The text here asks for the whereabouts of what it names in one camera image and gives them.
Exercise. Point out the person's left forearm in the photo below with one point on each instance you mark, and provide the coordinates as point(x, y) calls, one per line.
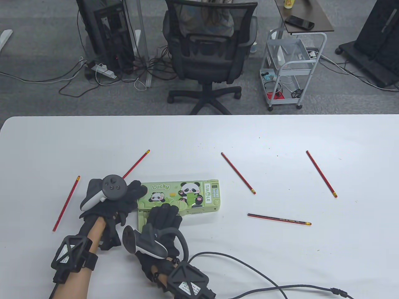
point(93, 232)

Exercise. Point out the yellow cup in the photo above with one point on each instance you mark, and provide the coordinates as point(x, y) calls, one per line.
point(289, 3)

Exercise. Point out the person's left hand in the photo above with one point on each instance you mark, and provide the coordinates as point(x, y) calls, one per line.
point(115, 211)

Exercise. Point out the white utility cart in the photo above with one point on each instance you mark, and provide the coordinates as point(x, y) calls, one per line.
point(293, 64)

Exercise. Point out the white flat bar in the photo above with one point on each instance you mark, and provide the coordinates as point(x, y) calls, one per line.
point(5, 37)

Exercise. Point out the brown side table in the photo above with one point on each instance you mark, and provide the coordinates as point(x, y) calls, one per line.
point(311, 12)

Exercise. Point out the white power strip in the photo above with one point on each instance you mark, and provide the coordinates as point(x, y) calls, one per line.
point(104, 71)

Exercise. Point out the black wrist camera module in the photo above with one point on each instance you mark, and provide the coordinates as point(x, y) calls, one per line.
point(187, 280)
point(71, 253)

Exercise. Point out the green multifunction pencil case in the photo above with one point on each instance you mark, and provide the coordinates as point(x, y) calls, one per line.
point(174, 193)

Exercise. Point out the black smartphone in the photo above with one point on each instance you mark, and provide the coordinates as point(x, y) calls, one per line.
point(299, 22)

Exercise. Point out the black left wrist camera module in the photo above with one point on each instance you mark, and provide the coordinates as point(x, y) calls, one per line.
point(71, 253)

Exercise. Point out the black wheeled stand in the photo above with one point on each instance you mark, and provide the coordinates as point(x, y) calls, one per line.
point(377, 37)

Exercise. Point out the small red object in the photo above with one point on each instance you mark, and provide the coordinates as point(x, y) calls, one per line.
point(276, 96)

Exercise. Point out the white power adapter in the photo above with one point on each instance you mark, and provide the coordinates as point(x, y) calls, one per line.
point(312, 54)

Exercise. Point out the red wooden pencil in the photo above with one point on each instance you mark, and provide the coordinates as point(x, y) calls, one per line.
point(321, 174)
point(237, 171)
point(66, 204)
point(137, 163)
point(280, 219)

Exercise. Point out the black right wrist camera module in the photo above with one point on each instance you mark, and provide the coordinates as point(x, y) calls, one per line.
point(187, 280)

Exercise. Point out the black computer tower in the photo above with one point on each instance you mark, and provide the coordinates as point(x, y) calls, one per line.
point(109, 37)

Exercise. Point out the black mesh office chair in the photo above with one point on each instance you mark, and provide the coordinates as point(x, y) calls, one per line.
point(205, 62)

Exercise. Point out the person's right hand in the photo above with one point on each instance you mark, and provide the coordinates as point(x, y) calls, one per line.
point(163, 218)

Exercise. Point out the grey white hand controller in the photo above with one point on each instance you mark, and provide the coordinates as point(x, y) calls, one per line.
point(146, 243)
point(113, 188)

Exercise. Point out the person's right forearm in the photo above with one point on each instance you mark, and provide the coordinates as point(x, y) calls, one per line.
point(162, 270)

